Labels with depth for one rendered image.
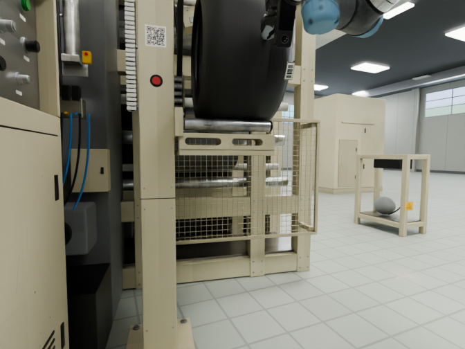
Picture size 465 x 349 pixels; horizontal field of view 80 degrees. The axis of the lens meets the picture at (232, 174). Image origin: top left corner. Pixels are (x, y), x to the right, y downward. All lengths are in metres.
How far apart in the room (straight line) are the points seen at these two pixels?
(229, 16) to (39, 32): 0.56
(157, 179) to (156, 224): 0.18
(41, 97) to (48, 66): 0.09
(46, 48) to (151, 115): 0.36
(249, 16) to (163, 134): 0.50
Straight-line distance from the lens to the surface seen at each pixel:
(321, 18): 0.67
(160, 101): 1.10
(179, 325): 1.46
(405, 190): 3.12
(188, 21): 1.63
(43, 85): 1.02
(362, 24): 0.78
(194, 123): 1.02
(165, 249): 1.15
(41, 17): 1.08
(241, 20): 1.00
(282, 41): 0.84
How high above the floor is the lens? 0.79
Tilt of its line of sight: 4 degrees down
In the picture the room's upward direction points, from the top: straight up
